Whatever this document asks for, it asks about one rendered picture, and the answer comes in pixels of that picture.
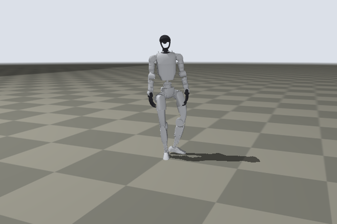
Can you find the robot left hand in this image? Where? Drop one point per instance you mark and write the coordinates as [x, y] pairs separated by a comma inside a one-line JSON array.
[[186, 97]]

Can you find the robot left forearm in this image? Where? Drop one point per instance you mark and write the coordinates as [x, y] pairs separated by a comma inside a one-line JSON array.
[[185, 83]]

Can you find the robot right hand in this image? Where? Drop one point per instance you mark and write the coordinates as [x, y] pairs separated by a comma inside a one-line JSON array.
[[151, 100]]

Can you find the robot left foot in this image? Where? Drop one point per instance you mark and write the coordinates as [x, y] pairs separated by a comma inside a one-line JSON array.
[[177, 150]]

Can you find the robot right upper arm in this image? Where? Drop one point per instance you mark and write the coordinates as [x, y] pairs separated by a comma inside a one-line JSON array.
[[151, 66]]

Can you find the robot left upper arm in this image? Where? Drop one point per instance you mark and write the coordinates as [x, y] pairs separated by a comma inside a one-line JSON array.
[[180, 63]]

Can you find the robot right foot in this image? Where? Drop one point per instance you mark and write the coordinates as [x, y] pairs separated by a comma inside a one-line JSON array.
[[166, 155]]

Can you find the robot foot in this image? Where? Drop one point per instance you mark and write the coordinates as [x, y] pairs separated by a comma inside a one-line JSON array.
[[177, 150], [166, 155]]

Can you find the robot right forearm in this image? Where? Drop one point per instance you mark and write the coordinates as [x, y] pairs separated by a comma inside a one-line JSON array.
[[150, 86]]

